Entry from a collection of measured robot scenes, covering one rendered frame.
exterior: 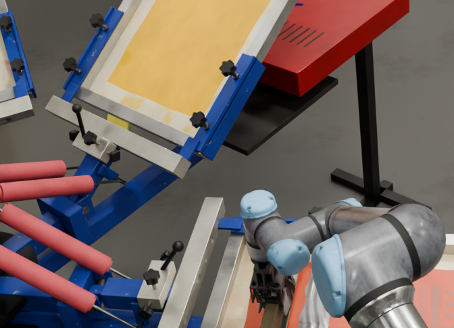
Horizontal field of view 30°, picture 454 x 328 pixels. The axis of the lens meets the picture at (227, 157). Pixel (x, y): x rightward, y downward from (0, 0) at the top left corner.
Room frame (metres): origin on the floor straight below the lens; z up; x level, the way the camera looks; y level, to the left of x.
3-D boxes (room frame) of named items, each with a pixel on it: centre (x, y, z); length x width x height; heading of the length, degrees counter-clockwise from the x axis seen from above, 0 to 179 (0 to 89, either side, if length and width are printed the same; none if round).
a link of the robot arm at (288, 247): (1.25, -0.09, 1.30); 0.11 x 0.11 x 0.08; 18
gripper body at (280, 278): (1.34, -0.04, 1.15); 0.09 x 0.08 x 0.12; 160
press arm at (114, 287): (1.48, 0.27, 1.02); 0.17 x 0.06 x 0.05; 70
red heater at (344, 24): (2.56, -0.34, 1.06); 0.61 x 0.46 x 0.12; 130
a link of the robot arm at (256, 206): (1.34, -0.05, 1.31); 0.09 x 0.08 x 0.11; 18
